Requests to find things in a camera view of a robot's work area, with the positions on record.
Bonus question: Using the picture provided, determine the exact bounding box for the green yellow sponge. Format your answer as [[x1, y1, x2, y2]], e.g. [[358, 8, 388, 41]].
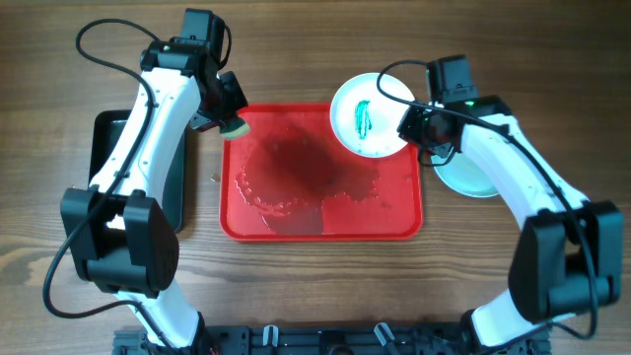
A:
[[219, 115, 250, 141]]

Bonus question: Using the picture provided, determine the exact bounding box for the white plate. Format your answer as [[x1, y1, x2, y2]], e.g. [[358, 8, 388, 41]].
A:
[[428, 101, 502, 199], [329, 72, 408, 159]]

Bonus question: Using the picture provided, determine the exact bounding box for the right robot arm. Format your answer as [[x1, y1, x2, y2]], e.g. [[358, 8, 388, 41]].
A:
[[397, 96, 623, 354]]

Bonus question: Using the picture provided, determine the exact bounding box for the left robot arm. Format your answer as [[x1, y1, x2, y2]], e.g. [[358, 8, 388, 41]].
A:
[[60, 35, 249, 354]]

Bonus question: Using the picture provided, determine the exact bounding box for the red plastic tray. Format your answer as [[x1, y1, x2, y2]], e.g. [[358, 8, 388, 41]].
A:
[[219, 103, 424, 243]]

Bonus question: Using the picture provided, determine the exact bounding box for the black rectangular water tray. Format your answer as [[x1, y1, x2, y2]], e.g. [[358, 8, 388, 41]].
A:
[[89, 109, 188, 233]]

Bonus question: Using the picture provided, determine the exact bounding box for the left black cable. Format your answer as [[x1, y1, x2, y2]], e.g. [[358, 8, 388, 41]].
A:
[[41, 18, 233, 354]]

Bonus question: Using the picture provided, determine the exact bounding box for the black cable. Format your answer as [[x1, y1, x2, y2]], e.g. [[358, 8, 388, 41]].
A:
[[376, 59, 600, 354], [41, 18, 233, 354]]

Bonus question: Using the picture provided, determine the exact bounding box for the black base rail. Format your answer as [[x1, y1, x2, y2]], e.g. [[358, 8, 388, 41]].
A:
[[111, 319, 550, 355]]

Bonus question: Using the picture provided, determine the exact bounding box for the right black cable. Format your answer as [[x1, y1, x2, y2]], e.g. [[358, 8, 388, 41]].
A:
[[376, 59, 600, 354]]

